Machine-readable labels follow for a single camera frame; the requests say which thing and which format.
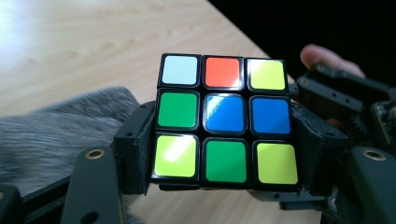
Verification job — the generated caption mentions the grey fuzzy cloth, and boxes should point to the grey fuzzy cloth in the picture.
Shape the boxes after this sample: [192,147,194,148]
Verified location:
[0,86,145,224]

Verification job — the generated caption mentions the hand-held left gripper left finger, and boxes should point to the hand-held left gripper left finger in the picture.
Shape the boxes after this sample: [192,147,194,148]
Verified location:
[113,100,157,196]

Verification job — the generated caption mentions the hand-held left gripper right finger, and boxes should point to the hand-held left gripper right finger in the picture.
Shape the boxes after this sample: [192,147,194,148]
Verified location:
[290,102,348,198]

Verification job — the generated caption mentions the multicoloured puzzle cube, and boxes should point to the multicoloured puzzle cube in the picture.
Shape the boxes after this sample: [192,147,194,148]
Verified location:
[150,52,303,191]

